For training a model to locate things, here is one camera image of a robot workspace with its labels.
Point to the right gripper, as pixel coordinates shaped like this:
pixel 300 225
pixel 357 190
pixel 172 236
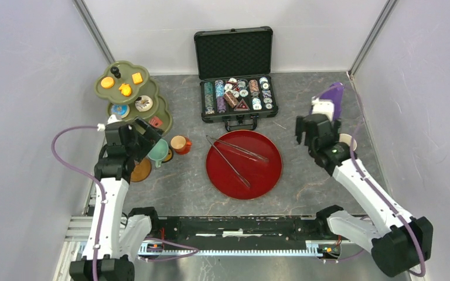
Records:
pixel 300 128

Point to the purple pitcher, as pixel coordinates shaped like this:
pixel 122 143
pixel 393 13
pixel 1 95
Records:
pixel 334 93

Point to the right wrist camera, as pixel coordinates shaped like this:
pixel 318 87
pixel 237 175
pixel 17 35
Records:
pixel 324 107

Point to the white chocolate donut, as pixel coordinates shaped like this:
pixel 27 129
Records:
pixel 144 103

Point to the teal cup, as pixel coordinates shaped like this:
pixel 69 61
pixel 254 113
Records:
pixel 159 152

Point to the metal tongs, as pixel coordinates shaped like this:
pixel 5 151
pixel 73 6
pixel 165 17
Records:
pixel 239 151

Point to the red round coaster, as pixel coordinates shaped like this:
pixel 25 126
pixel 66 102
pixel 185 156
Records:
pixel 188 145

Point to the red round tray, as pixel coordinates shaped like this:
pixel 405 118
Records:
pixel 262 176

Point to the pink triangular cake slice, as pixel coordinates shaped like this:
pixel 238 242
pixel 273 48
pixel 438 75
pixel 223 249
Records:
pixel 156 122

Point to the orange face coaster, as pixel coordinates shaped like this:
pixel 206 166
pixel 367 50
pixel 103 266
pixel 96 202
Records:
pixel 169 156

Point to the orange round cookie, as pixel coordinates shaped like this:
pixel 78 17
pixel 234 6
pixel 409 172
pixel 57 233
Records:
pixel 107 82

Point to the brown wooden coaster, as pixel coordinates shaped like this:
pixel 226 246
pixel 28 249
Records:
pixel 141 170

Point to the orange fish cookie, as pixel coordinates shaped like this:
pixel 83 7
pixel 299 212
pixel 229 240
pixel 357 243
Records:
pixel 125 89

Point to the green three-tier dessert stand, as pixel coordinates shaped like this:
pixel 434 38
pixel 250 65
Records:
pixel 121 71

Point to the blue donut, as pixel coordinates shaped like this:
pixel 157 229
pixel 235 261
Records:
pixel 121 111

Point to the yellow rectangular biscuit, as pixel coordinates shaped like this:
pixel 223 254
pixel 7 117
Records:
pixel 137 78

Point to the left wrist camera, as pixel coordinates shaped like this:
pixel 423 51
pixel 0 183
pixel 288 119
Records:
pixel 112 124

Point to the pink mug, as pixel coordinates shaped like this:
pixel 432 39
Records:
pixel 349 140

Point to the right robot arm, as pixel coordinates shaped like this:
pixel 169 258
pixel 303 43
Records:
pixel 397 240

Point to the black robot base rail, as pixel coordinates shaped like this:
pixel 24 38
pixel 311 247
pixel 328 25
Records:
pixel 245 236

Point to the small orange cup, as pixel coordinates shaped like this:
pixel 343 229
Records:
pixel 178 143

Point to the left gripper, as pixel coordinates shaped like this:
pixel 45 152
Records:
pixel 150 136

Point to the black poker chip case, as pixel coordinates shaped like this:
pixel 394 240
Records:
pixel 234 67

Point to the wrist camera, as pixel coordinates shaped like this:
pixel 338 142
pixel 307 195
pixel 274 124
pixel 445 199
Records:
pixel 112 124
pixel 324 107

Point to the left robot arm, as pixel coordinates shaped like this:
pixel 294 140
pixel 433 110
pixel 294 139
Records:
pixel 111 251

